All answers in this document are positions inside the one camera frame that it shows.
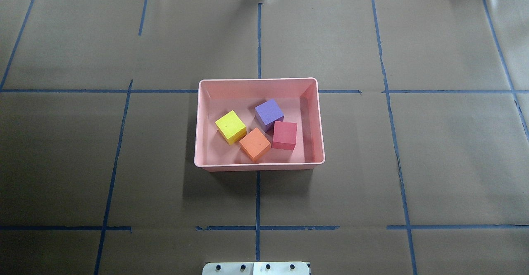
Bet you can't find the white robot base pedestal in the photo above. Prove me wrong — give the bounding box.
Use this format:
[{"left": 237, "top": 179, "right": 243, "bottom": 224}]
[{"left": 202, "top": 261, "right": 312, "bottom": 275}]

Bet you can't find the pink plastic bin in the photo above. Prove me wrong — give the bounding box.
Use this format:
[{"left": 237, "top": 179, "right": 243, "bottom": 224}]
[{"left": 194, "top": 78, "right": 326, "bottom": 172}]

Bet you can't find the purple foam block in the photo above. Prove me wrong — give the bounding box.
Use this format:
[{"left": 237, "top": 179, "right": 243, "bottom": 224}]
[{"left": 255, "top": 98, "right": 285, "bottom": 132}]

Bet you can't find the yellow-green foam block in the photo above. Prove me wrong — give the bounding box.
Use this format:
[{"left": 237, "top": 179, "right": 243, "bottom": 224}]
[{"left": 215, "top": 110, "right": 248, "bottom": 145}]

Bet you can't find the orange foam block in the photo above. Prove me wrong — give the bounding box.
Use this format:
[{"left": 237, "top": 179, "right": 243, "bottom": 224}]
[{"left": 239, "top": 128, "right": 272, "bottom": 163}]

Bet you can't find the red foam block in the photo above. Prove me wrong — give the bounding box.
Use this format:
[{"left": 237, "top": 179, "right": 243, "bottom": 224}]
[{"left": 272, "top": 121, "right": 298, "bottom": 151}]

